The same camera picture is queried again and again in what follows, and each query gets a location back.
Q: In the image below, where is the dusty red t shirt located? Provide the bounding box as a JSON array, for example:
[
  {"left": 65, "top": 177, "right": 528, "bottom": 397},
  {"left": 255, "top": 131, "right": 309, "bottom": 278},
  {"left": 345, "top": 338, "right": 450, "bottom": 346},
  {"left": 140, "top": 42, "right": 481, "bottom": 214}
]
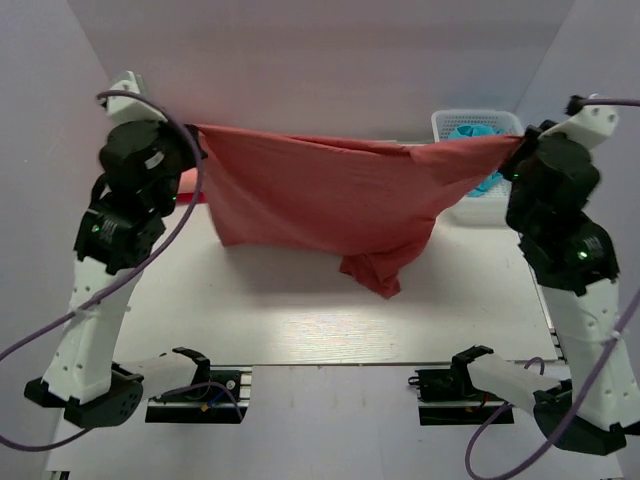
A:
[{"left": 199, "top": 125, "right": 521, "bottom": 298}]

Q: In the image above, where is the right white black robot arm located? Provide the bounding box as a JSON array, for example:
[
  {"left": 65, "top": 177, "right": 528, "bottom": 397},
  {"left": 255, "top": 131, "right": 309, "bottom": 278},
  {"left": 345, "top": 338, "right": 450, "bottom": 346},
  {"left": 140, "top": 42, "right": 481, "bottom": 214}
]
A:
[{"left": 451, "top": 121, "right": 639, "bottom": 456}]

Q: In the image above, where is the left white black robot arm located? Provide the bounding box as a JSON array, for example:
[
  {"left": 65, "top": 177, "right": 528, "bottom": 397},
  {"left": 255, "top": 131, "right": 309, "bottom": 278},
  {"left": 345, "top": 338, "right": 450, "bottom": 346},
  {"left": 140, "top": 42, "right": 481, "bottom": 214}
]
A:
[{"left": 24, "top": 120, "right": 212, "bottom": 429}]

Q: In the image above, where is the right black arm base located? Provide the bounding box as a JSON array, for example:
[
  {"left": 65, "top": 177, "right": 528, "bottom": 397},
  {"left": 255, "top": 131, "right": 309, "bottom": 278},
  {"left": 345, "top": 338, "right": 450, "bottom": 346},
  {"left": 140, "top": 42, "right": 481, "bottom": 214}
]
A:
[{"left": 407, "top": 346, "right": 502, "bottom": 426}]

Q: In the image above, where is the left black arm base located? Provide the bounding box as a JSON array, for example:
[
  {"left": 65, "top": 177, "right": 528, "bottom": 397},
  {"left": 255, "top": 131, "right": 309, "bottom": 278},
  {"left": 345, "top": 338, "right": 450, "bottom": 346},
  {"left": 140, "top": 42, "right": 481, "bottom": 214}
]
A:
[{"left": 145, "top": 347, "right": 252, "bottom": 425}]

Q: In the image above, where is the folded bright red t shirt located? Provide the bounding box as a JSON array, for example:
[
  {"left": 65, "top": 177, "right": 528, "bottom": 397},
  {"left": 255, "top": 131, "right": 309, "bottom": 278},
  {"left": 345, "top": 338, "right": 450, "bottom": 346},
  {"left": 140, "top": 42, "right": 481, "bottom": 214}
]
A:
[{"left": 176, "top": 168, "right": 206, "bottom": 205}]

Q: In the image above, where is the white plastic mesh basket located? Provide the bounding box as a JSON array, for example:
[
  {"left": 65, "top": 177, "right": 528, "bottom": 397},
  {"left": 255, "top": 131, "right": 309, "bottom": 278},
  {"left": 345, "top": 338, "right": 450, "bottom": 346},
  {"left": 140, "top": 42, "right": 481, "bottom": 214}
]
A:
[{"left": 431, "top": 109, "right": 524, "bottom": 228}]

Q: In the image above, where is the crumpled blue t shirt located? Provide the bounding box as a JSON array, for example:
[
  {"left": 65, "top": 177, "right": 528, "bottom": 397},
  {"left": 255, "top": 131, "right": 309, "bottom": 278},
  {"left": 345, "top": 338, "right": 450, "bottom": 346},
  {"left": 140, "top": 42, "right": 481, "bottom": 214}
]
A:
[{"left": 447, "top": 124, "right": 504, "bottom": 198}]

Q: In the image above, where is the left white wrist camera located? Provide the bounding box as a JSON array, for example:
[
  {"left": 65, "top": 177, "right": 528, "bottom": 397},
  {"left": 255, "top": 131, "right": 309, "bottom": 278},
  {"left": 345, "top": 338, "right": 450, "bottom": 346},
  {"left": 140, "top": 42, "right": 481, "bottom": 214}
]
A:
[{"left": 99, "top": 71, "right": 166, "bottom": 125}]

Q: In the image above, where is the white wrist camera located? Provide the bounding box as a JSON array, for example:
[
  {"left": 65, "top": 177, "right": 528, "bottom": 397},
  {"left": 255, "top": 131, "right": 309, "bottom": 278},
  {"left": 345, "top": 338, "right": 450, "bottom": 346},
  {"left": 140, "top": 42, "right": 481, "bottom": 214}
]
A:
[
  {"left": 540, "top": 95, "right": 619, "bottom": 150},
  {"left": 99, "top": 71, "right": 166, "bottom": 125}
]

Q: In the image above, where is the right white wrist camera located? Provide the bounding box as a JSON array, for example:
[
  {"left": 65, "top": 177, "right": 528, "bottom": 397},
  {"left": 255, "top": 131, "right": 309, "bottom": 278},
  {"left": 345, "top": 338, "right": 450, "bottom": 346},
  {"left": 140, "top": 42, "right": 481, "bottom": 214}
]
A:
[{"left": 540, "top": 95, "right": 619, "bottom": 150}]

